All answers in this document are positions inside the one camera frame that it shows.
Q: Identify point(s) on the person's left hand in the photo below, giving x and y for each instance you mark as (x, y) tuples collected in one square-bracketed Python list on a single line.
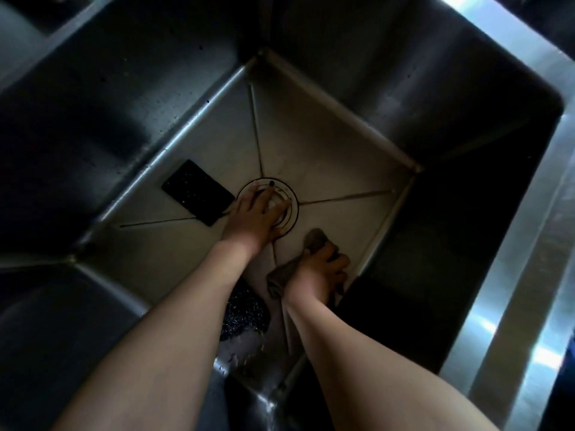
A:
[(254, 217)]

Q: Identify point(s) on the person's right hand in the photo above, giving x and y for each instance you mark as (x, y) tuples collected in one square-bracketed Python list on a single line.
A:
[(319, 273)]

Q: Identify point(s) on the metal sink stopper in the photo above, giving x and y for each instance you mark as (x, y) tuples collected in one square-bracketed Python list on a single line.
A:
[(287, 206)]

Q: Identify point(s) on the black rectangular sponge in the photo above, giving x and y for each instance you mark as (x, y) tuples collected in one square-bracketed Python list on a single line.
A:
[(197, 192)]

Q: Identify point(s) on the black steel wool scourer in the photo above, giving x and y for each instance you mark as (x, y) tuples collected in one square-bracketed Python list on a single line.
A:
[(245, 316)]

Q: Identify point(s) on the stainless steel double sink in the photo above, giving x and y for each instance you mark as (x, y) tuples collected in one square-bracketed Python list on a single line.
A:
[(314, 130)]

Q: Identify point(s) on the person's left forearm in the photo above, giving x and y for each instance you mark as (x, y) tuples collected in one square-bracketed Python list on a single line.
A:
[(157, 345)]

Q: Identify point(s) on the person's right forearm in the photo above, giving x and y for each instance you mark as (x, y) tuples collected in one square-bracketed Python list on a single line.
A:
[(382, 368)]

